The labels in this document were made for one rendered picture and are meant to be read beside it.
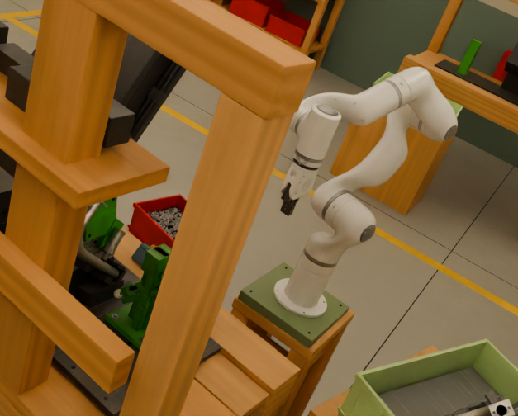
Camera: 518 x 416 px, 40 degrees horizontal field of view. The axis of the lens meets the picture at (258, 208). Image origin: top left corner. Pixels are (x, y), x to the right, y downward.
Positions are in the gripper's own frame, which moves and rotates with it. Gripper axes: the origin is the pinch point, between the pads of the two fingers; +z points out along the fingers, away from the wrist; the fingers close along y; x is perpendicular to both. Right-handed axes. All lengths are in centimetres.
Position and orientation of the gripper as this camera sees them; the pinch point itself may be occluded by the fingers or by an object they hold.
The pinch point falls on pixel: (287, 207)
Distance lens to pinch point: 201.6
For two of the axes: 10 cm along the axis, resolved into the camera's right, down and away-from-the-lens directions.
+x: -7.5, -5.3, 4.0
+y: 5.9, -2.4, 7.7
